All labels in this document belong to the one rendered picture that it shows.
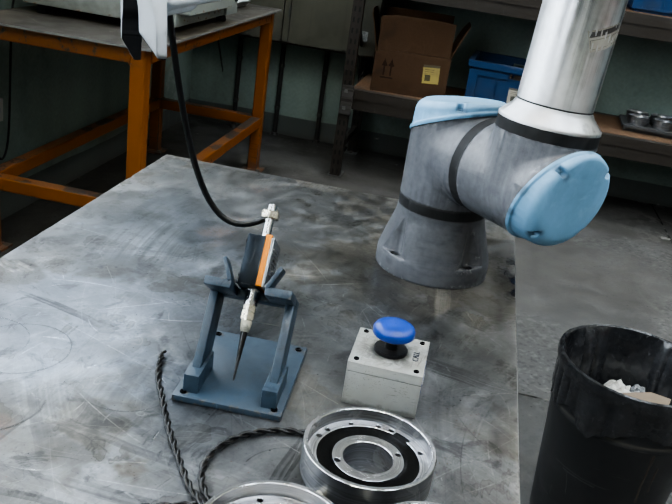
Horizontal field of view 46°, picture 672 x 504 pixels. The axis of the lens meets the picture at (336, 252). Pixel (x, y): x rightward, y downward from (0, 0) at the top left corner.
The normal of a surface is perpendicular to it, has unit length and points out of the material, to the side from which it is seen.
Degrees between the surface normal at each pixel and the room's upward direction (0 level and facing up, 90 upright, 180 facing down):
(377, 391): 90
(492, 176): 83
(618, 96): 90
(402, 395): 90
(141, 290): 0
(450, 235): 72
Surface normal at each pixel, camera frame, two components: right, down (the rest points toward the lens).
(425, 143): -0.78, 0.08
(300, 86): -0.20, 0.36
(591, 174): 0.51, 0.51
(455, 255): 0.26, 0.11
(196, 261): 0.14, -0.91
